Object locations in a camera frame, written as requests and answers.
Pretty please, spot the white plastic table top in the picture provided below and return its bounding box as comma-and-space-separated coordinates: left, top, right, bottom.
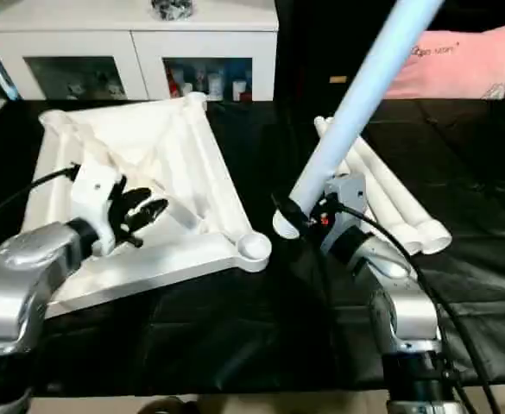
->
19, 93, 273, 322

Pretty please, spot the white plastic table leg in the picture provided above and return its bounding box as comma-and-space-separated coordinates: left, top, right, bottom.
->
345, 128, 453, 253
314, 117, 408, 257
321, 128, 432, 258
272, 0, 447, 241

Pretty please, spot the black work mat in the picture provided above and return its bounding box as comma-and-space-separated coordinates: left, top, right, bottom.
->
0, 97, 505, 398

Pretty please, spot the white cabinet with glass doors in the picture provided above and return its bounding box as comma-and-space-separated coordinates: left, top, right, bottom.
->
0, 0, 280, 103

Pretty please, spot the black furniture with yellow label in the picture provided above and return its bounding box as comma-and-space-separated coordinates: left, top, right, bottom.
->
275, 0, 505, 103

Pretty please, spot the dark ornament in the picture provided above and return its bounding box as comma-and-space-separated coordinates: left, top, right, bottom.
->
151, 0, 194, 21

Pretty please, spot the pink pillow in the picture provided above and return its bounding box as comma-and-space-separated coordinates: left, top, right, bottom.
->
382, 22, 505, 102

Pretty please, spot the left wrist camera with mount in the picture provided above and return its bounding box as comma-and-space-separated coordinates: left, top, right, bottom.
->
69, 164, 129, 256

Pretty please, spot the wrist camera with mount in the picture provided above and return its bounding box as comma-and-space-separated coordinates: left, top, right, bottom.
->
69, 164, 129, 256
325, 172, 368, 244

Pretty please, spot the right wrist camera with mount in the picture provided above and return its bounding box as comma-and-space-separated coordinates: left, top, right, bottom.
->
325, 172, 368, 244

